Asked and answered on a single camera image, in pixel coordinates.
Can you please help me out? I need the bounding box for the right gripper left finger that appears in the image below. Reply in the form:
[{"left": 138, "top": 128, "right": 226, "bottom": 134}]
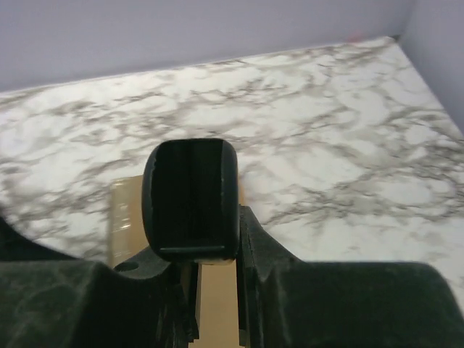
[{"left": 1, "top": 249, "right": 199, "bottom": 347}]

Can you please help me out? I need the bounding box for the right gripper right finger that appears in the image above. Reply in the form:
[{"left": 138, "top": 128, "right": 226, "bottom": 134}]
[{"left": 236, "top": 206, "right": 463, "bottom": 347}]

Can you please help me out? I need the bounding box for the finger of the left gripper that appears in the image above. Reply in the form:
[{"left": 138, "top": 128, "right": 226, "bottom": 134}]
[{"left": 0, "top": 217, "right": 75, "bottom": 261}]

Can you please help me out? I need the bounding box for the brown cardboard express box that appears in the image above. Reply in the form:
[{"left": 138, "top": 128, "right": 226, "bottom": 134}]
[{"left": 109, "top": 176, "right": 239, "bottom": 347}]

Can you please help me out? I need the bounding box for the orange utility knife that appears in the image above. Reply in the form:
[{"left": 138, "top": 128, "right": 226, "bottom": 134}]
[{"left": 141, "top": 138, "right": 240, "bottom": 262}]

